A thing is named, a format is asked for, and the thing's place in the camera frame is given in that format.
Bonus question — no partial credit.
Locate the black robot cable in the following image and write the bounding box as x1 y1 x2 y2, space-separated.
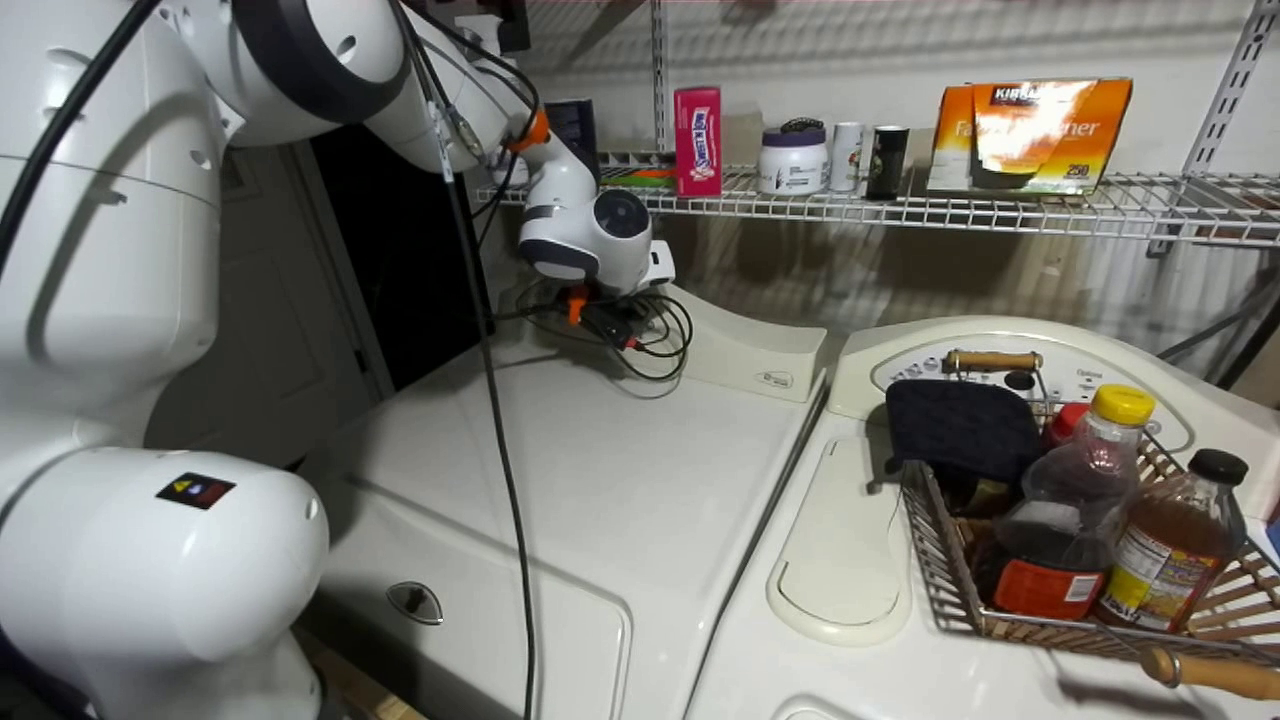
0 0 695 720

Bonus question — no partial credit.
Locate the orange detergent box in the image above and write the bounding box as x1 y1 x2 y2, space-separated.
926 75 1131 197

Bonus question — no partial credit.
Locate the pink box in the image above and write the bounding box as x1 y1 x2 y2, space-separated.
673 88 726 197

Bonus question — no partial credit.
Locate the red cap bottle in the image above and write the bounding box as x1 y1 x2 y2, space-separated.
1047 400 1088 446

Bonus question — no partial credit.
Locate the white washing machine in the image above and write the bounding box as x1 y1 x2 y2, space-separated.
306 299 823 720

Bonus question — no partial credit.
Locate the yellow cap sauce bottle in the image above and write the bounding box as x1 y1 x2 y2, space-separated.
988 383 1158 620

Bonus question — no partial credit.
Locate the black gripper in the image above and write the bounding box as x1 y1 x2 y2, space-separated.
538 284 664 369

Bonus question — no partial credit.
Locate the black small container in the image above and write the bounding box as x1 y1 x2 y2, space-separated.
867 125 908 199

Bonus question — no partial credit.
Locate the wire basket with wooden handles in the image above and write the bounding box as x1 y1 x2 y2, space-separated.
890 357 1276 699

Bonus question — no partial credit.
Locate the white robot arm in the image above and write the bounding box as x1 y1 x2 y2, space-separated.
0 0 673 720

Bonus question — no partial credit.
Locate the black oven mitt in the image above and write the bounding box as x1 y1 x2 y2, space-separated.
883 381 1047 484

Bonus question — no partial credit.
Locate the white small can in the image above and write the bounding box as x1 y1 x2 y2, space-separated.
830 122 866 197

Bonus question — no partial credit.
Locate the black cap vinegar bottle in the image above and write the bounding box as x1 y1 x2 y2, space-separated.
1102 450 1247 631

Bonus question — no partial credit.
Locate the dark blue box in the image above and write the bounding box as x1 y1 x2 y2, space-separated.
548 99 597 166

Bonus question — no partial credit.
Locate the white wire shelf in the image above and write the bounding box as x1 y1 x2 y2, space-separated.
500 0 1280 257

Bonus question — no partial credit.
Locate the white jar dark lid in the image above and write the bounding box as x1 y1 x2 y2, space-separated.
758 122 830 197

